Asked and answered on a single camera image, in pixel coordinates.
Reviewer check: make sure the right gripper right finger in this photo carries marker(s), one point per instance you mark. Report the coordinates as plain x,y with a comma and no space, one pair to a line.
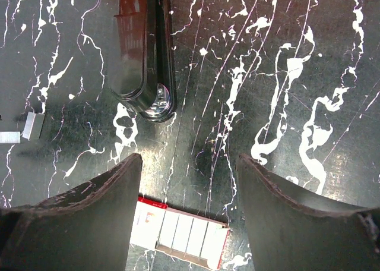
292,228

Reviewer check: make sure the silver staple strip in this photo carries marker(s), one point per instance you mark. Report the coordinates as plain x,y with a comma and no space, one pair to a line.
33,126
10,137

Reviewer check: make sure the black stapler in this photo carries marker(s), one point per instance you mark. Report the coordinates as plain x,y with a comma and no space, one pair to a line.
141,71

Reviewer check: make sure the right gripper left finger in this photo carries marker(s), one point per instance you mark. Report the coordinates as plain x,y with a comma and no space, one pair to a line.
85,228

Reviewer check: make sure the staple box red white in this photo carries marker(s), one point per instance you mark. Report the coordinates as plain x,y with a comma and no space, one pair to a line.
185,236

